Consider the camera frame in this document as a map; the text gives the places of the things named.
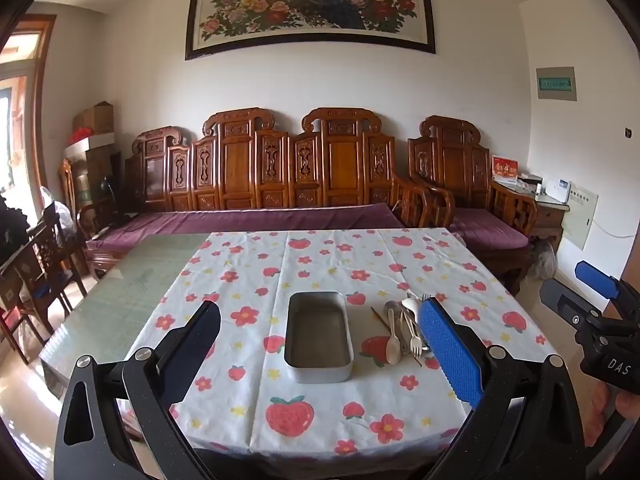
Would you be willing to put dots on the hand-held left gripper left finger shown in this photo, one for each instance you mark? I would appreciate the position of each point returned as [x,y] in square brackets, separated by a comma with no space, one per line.
[192,355]

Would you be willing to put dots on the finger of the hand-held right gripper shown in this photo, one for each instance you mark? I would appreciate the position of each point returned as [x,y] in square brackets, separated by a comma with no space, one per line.
[595,277]
[565,302]

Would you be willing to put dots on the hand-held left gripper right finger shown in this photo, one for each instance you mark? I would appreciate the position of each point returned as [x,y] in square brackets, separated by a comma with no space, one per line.
[450,350]

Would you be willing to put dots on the white plastic fork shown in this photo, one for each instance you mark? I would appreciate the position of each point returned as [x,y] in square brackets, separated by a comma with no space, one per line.
[415,345]

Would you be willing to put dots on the metal fork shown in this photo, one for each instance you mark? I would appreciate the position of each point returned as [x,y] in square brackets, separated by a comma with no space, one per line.
[425,299]

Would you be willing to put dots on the cream plastic spoon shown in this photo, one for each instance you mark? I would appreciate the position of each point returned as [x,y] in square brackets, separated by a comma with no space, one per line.
[393,347]

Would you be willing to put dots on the white plastic spoon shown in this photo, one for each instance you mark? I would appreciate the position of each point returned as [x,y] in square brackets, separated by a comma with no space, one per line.
[410,304]

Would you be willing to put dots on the metal spoon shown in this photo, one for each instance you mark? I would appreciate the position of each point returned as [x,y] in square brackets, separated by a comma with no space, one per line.
[390,306]

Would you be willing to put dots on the light wooden chopstick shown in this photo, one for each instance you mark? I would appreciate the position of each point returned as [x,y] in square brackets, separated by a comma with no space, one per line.
[379,319]

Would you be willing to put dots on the stainless steel tray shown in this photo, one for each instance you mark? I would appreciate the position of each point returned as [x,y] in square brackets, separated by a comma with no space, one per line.
[317,332]

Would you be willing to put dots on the person's right hand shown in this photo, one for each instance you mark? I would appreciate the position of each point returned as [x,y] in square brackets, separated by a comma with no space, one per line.
[630,406]

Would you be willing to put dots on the grey fluffy mop head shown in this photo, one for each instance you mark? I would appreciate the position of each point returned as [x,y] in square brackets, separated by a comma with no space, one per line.
[544,260]

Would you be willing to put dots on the beige distribution box cover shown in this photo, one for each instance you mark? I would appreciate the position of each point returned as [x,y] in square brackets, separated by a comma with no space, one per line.
[580,215]

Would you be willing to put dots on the wooden side table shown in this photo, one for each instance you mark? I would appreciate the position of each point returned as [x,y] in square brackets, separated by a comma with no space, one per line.
[547,217]

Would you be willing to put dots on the white desk telephone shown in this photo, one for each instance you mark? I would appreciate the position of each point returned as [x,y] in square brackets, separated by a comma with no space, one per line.
[557,191]

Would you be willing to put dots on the purple armchair cushion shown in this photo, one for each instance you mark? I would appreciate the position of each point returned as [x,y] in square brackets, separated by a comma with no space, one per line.
[487,230]

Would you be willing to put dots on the tissue box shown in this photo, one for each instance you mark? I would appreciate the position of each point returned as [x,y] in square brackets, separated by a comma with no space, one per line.
[529,181]

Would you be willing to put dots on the purple sofa cushion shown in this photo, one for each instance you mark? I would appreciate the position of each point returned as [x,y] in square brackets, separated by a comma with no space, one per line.
[250,220]

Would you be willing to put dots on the strawberry flower print tablecloth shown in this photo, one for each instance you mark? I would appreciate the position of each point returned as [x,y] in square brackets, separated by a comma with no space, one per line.
[310,260]

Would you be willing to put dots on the black desk lamp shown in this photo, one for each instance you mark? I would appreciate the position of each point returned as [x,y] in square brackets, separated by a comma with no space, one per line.
[112,200]

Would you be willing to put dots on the dark wooden dining chair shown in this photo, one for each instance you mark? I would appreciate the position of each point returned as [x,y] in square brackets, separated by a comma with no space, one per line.
[45,260]

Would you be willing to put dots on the carved wooden armchair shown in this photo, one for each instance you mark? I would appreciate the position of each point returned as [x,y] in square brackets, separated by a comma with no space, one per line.
[452,160]

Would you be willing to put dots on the carved wooden sofa bench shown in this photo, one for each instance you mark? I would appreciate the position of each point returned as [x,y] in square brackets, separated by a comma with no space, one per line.
[240,165]

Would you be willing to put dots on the clear plastic bag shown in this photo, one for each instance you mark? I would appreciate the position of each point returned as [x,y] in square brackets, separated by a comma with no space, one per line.
[57,210]

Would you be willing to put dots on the black bulky object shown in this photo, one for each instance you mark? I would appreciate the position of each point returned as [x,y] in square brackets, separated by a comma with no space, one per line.
[11,225]

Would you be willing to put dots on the white flat box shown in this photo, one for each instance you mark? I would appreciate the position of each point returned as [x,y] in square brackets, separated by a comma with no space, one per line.
[95,142]

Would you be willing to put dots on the red decoration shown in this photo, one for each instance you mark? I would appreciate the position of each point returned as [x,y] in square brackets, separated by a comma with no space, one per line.
[81,135]

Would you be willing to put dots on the brown cardboard box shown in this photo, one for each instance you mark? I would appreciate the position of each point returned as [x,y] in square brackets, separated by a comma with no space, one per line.
[95,117]

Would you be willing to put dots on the framed peacock flower painting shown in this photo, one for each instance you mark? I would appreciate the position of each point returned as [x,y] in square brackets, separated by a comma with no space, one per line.
[310,5]

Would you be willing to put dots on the grey wall panel box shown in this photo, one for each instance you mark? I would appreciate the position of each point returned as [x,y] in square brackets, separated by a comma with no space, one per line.
[556,83]

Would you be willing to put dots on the wooden door frame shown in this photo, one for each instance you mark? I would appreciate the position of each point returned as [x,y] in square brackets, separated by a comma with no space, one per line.
[42,110]

